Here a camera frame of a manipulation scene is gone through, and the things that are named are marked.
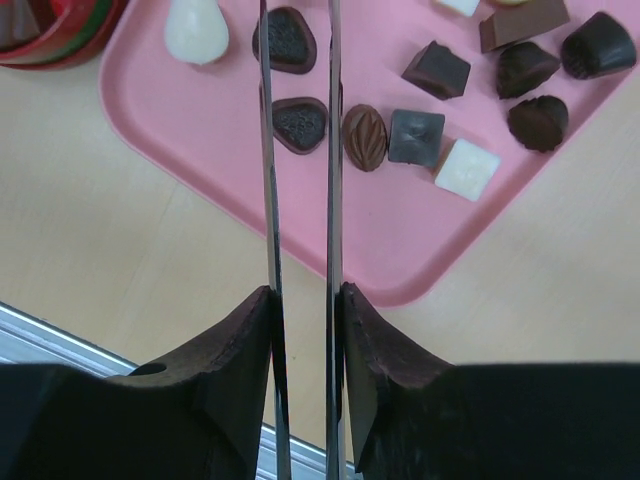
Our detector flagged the dark strawberry chocolate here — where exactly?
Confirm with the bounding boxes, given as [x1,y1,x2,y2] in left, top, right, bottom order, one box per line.
[252,1,317,75]
[272,97,328,155]

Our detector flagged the brown leaf-patterned oval chocolate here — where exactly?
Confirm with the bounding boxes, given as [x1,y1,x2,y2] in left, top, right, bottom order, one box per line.
[342,104,388,172]

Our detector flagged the dark square chocolate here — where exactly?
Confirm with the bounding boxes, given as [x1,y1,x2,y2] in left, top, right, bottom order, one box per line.
[388,109,445,168]

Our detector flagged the dark strawberry chocolate upper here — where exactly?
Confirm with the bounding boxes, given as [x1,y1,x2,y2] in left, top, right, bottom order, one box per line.
[252,1,317,75]

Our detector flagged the white pear-shaped chocolate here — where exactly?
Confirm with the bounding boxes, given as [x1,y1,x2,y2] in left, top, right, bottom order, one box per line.
[164,0,230,66]

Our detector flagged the metal serving tongs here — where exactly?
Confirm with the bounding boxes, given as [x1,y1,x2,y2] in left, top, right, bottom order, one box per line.
[258,0,347,479]

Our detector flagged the milk chocolate block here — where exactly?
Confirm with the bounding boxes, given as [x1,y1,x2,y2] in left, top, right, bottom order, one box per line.
[479,0,570,54]

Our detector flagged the red round tin box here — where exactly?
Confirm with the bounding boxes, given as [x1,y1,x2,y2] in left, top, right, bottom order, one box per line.
[1,1,128,71]

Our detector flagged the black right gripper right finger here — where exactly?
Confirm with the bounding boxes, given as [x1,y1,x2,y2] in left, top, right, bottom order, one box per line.
[342,283,639,479]

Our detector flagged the white square chocolate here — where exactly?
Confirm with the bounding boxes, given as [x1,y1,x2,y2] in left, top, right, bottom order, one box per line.
[434,138,501,202]

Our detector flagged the dark cube chocolate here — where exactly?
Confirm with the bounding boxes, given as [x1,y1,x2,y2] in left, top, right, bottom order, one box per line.
[401,41,471,100]

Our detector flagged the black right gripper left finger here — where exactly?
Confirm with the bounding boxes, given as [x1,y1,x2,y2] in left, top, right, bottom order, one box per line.
[1,286,273,479]

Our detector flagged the pink plastic tray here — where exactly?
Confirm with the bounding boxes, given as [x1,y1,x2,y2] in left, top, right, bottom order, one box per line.
[98,0,640,308]

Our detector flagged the dark rounded chocolate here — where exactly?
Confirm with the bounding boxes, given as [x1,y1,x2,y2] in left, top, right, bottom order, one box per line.
[495,41,561,99]

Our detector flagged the dark shell chocolate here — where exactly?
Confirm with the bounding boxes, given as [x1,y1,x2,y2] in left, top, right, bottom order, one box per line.
[507,95,569,153]

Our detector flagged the dark strawberry chocolate lower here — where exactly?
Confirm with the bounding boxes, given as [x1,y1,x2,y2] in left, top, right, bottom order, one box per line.
[272,97,328,155]

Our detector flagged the dark barrel chocolate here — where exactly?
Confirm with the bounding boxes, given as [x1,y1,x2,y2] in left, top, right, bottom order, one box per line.
[560,11,637,80]

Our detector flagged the white chocolate top edge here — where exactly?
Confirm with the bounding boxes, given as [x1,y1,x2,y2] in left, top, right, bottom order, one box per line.
[435,0,480,17]

